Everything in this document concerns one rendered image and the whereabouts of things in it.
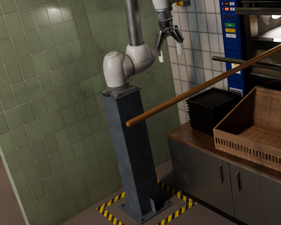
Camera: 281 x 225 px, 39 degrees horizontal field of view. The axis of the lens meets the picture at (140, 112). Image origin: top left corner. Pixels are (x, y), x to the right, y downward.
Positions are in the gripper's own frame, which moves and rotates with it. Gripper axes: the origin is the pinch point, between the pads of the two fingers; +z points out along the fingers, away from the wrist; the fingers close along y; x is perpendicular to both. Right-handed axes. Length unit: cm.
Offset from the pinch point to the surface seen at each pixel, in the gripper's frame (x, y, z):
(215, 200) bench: -11, -30, 116
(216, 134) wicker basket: -5, -32, 62
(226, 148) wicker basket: 2, -33, 71
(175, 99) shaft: 22.2, 19.7, 14.0
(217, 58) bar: -8.4, -44.2, 14.9
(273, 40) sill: 6, -83, 13
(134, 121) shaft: 22, 46, 15
